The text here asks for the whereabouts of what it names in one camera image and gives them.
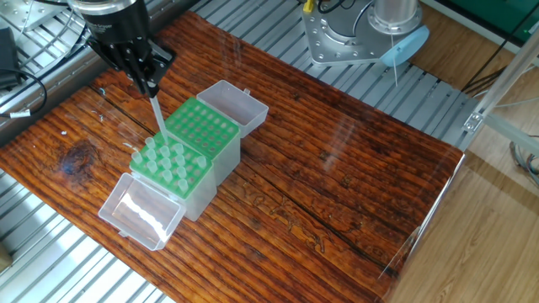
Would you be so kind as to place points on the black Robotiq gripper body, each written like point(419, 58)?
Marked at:
point(120, 35)

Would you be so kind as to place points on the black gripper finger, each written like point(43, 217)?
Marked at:
point(158, 66)
point(118, 66)

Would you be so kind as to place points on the green rack clear tip box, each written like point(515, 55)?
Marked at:
point(143, 210)
point(227, 147)

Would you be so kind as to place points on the perforated silver metal plate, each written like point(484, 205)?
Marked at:
point(34, 13)

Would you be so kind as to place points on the small black device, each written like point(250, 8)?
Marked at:
point(5, 50)

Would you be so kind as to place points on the small yellow tag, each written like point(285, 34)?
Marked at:
point(308, 5)

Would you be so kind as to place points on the glossy wooden table board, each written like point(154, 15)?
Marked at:
point(337, 168)

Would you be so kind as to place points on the silver robot mount plate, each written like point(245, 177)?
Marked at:
point(345, 42)

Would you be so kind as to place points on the aluminium frame post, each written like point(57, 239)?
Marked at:
point(505, 101)

